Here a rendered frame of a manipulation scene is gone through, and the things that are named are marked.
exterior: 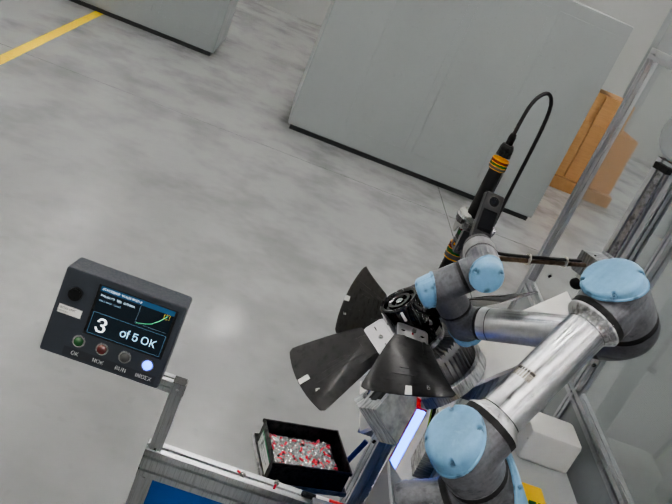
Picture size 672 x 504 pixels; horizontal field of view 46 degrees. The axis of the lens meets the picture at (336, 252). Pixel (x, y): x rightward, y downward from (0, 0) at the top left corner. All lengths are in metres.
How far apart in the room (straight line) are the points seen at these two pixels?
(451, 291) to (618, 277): 0.38
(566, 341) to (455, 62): 6.22
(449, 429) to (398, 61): 6.30
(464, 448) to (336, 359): 0.86
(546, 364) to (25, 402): 2.30
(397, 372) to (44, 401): 1.75
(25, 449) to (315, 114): 5.19
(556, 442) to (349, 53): 5.51
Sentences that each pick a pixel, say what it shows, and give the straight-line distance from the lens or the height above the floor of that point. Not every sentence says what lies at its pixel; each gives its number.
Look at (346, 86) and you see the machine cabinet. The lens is 7.60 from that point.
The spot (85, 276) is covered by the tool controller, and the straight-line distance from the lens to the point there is 1.73.
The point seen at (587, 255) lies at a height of 1.47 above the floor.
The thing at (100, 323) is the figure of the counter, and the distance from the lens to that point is 1.74.
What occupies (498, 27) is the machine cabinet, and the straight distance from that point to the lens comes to 7.62.
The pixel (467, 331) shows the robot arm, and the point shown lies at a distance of 1.83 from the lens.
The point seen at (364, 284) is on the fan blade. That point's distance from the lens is 2.45.
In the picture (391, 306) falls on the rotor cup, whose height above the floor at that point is 1.20.
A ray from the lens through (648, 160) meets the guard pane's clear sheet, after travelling 3.01.
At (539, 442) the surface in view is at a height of 0.94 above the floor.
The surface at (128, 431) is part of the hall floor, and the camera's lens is 3.33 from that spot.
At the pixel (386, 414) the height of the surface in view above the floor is 1.00.
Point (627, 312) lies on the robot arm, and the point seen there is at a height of 1.66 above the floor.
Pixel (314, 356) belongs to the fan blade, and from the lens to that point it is 2.24.
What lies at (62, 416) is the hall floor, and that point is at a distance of 3.32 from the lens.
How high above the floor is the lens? 2.12
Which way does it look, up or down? 23 degrees down
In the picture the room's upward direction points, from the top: 24 degrees clockwise
